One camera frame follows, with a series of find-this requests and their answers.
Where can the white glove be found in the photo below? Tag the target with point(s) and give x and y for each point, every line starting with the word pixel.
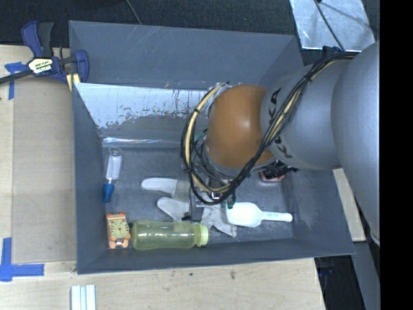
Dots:
pixel 171 205

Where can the grey metal bin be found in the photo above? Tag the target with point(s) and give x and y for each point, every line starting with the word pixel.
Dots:
pixel 155 57

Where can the yellow-green clear plastic bottle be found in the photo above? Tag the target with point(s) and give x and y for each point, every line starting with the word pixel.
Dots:
pixel 161 236

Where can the clear bottle with blue cap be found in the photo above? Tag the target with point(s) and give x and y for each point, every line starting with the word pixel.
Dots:
pixel 113 166

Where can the orange toy tiger clock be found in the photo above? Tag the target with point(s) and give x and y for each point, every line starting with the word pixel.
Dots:
pixel 118 229

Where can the white plastic scoop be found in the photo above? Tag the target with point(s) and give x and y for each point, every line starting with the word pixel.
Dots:
pixel 245 215

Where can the pale wood flat board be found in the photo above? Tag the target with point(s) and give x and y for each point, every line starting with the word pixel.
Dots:
pixel 42 173

